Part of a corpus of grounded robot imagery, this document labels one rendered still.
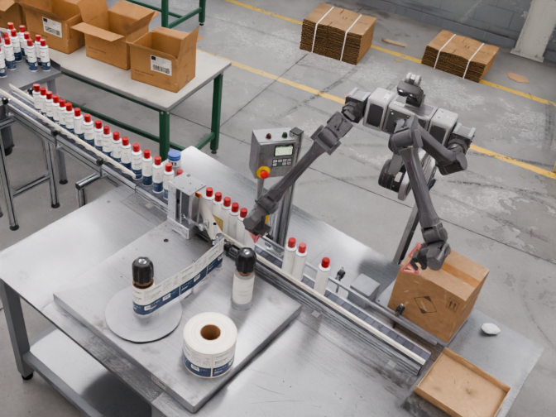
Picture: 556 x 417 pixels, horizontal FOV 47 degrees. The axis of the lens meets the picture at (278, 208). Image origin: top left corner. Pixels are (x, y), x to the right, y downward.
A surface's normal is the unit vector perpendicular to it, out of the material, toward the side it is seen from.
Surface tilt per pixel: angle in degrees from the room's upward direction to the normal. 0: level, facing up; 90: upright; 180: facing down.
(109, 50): 90
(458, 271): 0
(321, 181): 0
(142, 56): 91
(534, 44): 90
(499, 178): 0
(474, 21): 90
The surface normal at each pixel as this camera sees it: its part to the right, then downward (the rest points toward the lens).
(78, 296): 0.11, -0.77
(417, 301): -0.61, 0.45
